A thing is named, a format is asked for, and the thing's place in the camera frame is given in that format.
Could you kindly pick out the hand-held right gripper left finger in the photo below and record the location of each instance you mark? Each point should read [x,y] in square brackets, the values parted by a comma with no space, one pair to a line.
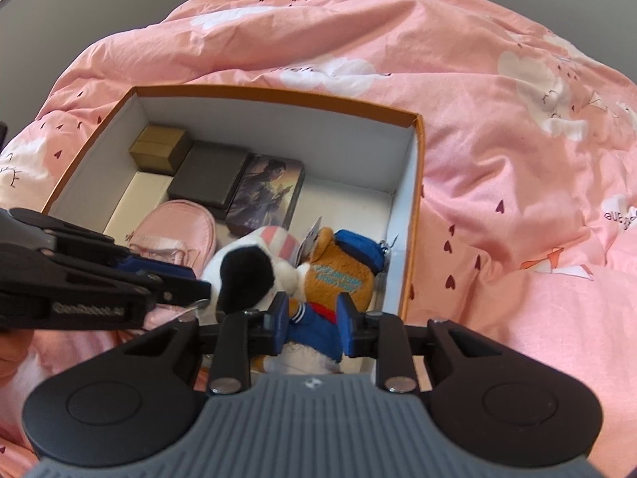
[278,323]

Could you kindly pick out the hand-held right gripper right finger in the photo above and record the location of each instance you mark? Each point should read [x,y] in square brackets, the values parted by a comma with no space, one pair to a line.
[348,328]

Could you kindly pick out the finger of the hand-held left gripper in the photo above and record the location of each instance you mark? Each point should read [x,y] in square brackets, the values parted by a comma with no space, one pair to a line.
[184,293]
[149,266]

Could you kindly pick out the pink fabric zipper pouch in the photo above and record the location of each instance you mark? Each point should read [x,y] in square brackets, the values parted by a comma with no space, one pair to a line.
[174,224]

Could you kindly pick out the brown bear plush blue hat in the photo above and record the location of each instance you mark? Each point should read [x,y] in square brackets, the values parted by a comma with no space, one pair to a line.
[343,271]

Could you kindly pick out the white dog plush blue jacket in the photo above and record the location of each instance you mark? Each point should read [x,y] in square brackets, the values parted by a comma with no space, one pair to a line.
[239,269]

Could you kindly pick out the orange cardboard box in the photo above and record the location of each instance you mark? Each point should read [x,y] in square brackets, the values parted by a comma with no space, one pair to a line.
[408,199]

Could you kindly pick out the dark grey flat box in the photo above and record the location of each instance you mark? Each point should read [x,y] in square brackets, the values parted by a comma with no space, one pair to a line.
[209,179]

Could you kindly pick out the small brown cardboard box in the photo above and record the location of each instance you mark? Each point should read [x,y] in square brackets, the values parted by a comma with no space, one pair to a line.
[159,152]

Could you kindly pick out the illustrated figure card box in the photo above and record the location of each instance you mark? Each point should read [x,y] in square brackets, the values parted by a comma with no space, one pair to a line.
[266,194]

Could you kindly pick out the pink printed blanket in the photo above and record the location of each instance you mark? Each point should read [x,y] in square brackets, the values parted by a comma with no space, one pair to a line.
[497,159]

